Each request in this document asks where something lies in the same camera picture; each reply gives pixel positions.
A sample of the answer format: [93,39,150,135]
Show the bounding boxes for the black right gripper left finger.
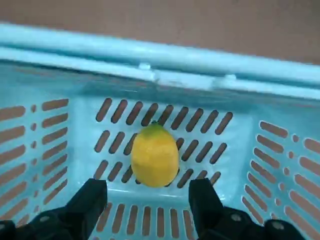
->
[0,178,108,240]

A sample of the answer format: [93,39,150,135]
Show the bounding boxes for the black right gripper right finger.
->
[187,177,305,240]

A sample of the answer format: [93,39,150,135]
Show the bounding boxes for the yellow lemon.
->
[131,121,180,188]

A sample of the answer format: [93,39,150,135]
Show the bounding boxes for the light blue plastic basket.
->
[0,22,320,240]

